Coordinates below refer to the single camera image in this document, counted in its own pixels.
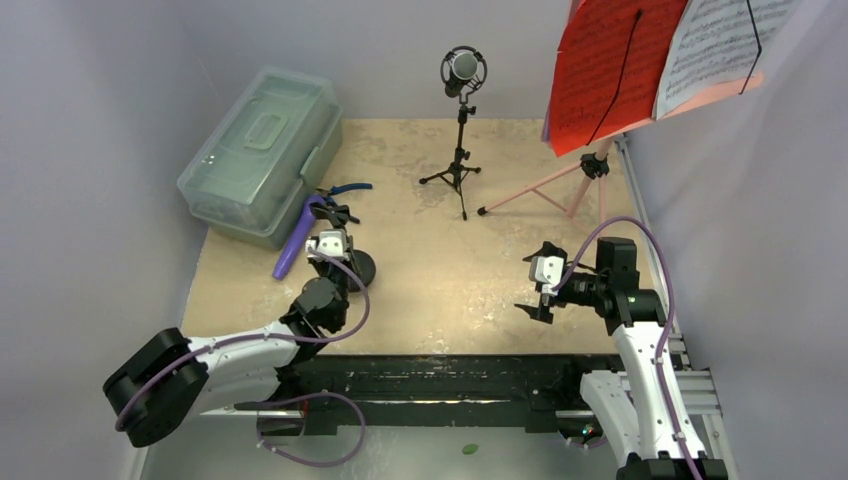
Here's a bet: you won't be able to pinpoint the black round-base mic stand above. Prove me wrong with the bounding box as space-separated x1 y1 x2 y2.
305 201 378 287

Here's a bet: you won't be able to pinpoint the purple toy microphone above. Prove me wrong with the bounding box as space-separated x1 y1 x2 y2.
272 194 326 280

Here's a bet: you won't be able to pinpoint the black tripod mic stand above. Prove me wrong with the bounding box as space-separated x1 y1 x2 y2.
418 101 482 221

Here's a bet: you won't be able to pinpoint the black silver condenser microphone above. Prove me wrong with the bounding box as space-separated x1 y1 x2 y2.
440 46 488 105

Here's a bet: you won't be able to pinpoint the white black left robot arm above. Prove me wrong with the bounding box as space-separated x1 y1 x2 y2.
102 257 376 448

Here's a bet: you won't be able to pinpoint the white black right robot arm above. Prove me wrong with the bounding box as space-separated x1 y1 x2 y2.
522 237 730 479

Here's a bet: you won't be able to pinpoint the pink music stand tripod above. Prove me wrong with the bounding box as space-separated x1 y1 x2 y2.
476 136 616 228

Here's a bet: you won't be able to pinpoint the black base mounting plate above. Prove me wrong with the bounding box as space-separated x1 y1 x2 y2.
237 354 624 436

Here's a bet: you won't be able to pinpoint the clear green plastic storage box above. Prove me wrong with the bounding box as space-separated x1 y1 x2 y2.
177 66 343 250

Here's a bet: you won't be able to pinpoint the red sheet music page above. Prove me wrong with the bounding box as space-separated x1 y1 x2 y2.
547 0 686 156

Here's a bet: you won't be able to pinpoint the white sheet music page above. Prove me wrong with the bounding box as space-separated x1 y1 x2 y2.
654 0 799 119

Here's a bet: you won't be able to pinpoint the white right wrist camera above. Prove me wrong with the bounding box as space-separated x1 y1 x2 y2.
529 255 566 296

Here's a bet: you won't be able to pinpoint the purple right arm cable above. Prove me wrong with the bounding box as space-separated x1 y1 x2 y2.
553 215 705 480

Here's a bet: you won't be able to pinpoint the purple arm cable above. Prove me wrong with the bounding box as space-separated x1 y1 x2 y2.
553 215 705 480
114 250 371 468

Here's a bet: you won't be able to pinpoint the blue-handled pliers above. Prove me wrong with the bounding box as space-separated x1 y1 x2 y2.
316 182 373 197

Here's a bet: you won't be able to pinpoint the aluminium front frame rail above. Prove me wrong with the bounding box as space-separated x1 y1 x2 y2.
122 334 740 480

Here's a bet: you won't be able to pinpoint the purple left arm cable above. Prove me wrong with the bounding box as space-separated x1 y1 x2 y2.
114 250 371 468

